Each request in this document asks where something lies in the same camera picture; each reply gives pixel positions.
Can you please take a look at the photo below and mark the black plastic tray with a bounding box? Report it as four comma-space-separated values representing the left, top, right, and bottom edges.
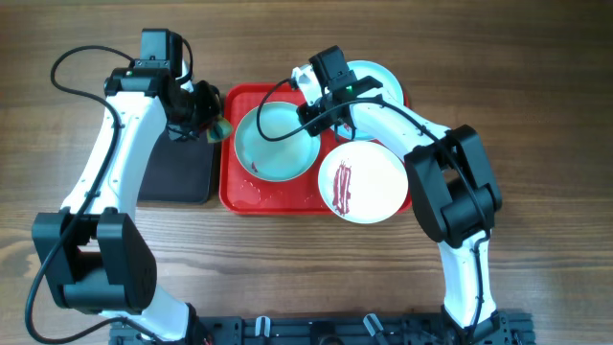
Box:
138, 122, 220, 203

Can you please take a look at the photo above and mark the right black cable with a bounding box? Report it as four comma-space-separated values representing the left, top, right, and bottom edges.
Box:
255, 78, 494, 336

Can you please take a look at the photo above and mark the light blue plate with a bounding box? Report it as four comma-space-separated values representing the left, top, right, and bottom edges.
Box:
234, 102, 321, 182
329, 60, 409, 141

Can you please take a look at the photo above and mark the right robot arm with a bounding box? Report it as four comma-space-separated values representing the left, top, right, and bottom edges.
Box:
290, 76, 502, 335

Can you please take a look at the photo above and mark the white plate with stain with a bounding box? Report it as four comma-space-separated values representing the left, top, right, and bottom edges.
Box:
318, 141, 408, 224

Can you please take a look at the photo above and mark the light blue plate top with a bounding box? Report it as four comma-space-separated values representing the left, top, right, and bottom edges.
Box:
329, 60, 409, 141

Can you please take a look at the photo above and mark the left black cable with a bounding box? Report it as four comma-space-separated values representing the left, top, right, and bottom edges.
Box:
23, 37, 194, 345

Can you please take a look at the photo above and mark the black cable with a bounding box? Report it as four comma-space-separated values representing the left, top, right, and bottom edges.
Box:
255, 78, 494, 336
23, 37, 194, 345

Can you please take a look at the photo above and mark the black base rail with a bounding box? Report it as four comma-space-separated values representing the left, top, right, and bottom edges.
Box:
108, 311, 536, 345

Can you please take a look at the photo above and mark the green yellow sponge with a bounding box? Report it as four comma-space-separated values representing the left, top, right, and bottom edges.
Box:
206, 117, 234, 144

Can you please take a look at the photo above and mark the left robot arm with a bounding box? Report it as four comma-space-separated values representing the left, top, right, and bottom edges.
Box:
25, 68, 221, 344

